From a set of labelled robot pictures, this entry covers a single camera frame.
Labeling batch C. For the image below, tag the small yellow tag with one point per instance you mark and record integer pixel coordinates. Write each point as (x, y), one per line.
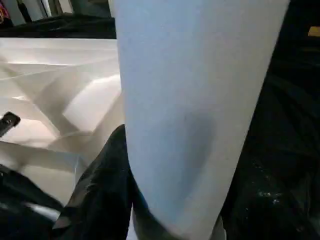
(315, 31)

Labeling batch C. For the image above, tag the white plastic table top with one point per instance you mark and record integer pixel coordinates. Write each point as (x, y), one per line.
(55, 100)

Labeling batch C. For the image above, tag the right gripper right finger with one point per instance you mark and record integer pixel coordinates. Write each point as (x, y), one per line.
(250, 210)

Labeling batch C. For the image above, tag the black plastic mat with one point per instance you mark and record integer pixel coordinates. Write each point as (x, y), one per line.
(280, 150)

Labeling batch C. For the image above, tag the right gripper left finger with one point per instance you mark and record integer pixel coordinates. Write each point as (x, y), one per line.
(100, 200)

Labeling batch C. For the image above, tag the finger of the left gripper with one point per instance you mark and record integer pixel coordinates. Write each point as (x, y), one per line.
(9, 122)

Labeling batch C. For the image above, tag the white plastic table leg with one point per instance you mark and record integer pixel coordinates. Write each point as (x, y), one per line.
(195, 100)

